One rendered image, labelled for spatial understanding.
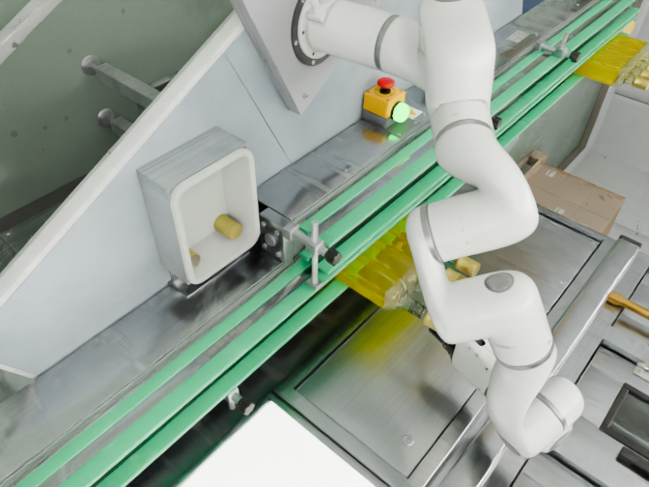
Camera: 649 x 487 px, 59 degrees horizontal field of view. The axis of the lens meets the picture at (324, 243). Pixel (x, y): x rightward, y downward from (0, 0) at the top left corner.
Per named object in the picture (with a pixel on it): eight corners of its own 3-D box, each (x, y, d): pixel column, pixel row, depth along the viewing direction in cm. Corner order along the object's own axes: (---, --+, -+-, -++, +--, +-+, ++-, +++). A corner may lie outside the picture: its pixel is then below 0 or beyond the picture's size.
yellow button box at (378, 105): (360, 118, 137) (385, 128, 133) (362, 89, 132) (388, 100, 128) (378, 106, 141) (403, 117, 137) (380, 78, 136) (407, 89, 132)
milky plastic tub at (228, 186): (161, 267, 107) (192, 290, 103) (136, 169, 91) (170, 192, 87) (231, 220, 116) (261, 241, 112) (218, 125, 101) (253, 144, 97)
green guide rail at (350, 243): (298, 256, 118) (328, 274, 114) (298, 252, 117) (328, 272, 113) (617, 5, 214) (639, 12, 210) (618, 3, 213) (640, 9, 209)
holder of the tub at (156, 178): (166, 284, 111) (192, 304, 107) (135, 168, 92) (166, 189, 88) (232, 238, 120) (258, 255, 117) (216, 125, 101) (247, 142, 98)
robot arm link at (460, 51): (430, 166, 85) (431, 74, 72) (416, 69, 99) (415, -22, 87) (495, 161, 83) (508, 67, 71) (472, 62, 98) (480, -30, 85)
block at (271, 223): (258, 249, 118) (283, 266, 115) (255, 214, 111) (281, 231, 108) (270, 241, 120) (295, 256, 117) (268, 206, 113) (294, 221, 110)
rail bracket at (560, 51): (530, 50, 168) (574, 65, 162) (537, 25, 163) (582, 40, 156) (536, 45, 170) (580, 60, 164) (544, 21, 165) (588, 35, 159)
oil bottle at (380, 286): (315, 267, 127) (394, 317, 117) (315, 248, 123) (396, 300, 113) (331, 253, 130) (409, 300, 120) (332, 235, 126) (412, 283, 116)
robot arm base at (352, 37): (280, 11, 95) (356, 33, 88) (321, -45, 98) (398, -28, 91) (311, 71, 109) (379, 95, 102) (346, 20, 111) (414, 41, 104)
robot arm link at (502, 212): (409, 137, 80) (416, 215, 71) (507, 103, 75) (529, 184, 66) (437, 197, 90) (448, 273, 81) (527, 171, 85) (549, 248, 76)
